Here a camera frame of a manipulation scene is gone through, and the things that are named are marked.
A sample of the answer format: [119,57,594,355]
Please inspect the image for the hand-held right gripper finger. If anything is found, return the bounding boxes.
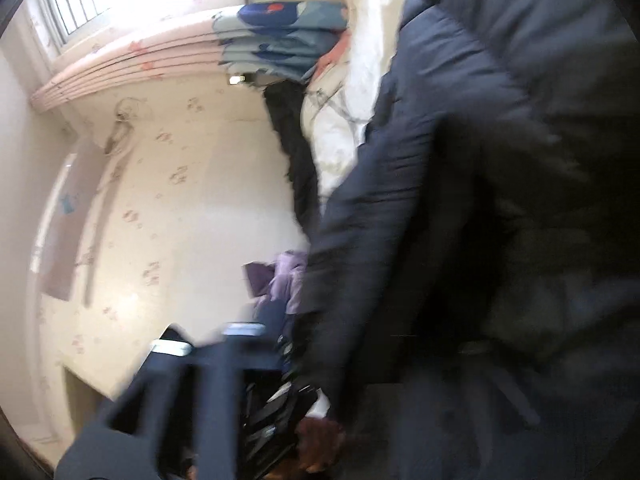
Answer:
[54,324,267,480]

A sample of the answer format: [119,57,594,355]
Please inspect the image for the black puffer jacket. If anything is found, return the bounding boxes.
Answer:
[295,0,640,480]

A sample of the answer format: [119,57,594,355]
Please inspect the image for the purple clothes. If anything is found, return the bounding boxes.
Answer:
[244,250,309,314]

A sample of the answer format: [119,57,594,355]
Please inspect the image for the black cloth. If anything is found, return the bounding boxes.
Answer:
[263,80,324,237]

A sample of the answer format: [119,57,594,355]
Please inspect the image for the white duvet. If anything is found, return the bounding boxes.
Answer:
[300,0,417,202]

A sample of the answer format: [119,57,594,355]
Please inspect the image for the pink cloth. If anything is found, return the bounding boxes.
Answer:
[315,30,351,78]

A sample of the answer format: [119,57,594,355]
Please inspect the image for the blue printed curtain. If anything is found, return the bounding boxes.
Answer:
[212,0,349,82]

